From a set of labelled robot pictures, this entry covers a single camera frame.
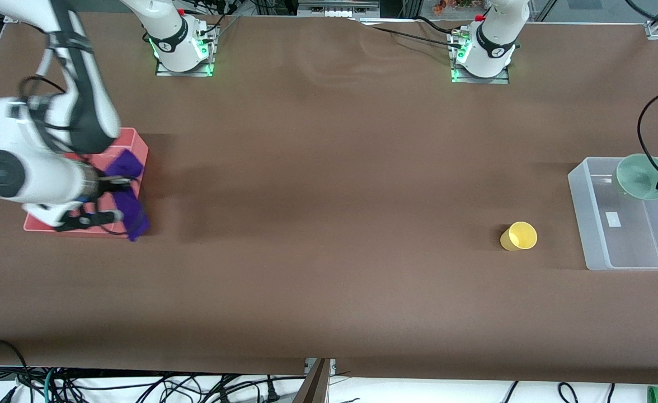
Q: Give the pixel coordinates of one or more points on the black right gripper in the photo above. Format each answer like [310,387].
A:
[107,184]

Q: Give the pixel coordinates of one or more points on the purple cloth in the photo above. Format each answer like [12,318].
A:
[130,210]

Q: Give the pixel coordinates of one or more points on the pale green bowl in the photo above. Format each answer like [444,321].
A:
[639,178]

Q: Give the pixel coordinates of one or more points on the yellow cup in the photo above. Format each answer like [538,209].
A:
[520,236]

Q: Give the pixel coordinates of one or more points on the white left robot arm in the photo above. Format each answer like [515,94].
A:
[491,50]

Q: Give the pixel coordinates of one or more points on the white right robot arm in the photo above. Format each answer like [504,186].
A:
[38,168]

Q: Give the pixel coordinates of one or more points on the pink plastic bin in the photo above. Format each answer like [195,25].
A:
[127,143]

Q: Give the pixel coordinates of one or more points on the white label sticker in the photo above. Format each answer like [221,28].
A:
[614,219]

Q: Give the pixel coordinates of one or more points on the translucent plastic bin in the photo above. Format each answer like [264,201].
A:
[631,246]

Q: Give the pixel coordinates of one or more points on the brown table cover sheet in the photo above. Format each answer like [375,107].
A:
[329,235]

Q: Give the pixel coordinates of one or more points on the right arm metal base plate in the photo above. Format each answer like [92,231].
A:
[164,73]

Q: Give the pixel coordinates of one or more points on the brown table leg post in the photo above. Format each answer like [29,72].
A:
[313,386]

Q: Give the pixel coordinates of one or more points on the silver metal frame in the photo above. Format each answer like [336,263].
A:
[337,8]

